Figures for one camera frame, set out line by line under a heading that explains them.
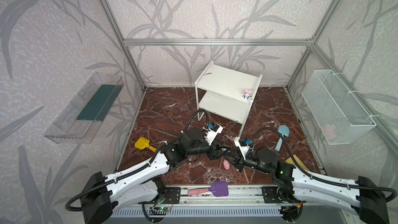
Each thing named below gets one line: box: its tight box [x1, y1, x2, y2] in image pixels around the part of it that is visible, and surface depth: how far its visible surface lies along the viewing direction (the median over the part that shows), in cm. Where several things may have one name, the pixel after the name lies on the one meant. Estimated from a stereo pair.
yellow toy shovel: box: [134, 136, 158, 153], surface depth 92 cm
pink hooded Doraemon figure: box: [243, 89, 253, 101], surface depth 70 cm
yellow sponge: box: [285, 154, 310, 172], surface depth 84 cm
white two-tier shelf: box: [194, 60, 263, 138], surface depth 80 cm
